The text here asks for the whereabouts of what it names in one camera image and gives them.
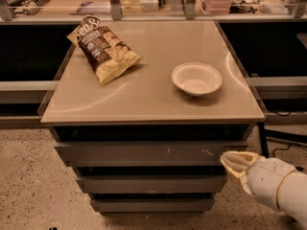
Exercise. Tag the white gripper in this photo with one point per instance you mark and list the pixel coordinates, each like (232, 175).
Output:
(266, 180)

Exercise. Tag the grey top drawer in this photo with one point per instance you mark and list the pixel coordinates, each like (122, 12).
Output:
(145, 153)

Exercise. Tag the grey drawer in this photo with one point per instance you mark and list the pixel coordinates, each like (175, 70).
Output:
(138, 184)
(152, 205)
(145, 153)

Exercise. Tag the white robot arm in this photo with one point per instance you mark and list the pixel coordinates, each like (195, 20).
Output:
(292, 197)

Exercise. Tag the grey drawer cabinet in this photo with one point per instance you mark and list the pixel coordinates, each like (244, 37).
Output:
(144, 104)

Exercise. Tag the grey bottom drawer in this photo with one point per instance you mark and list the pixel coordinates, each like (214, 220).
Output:
(152, 205)

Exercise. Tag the grey middle drawer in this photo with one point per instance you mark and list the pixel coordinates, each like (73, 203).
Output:
(138, 184)

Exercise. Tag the white paper bowl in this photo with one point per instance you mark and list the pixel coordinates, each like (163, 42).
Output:
(196, 79)

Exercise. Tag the brown yellow chip bag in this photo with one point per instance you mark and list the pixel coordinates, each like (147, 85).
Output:
(108, 55)

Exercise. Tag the white tissue box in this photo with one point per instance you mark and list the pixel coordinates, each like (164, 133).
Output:
(149, 5)

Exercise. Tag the purple white booklet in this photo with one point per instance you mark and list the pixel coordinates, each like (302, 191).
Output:
(89, 7)

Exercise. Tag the black coiled tool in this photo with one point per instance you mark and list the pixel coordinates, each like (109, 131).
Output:
(34, 6)

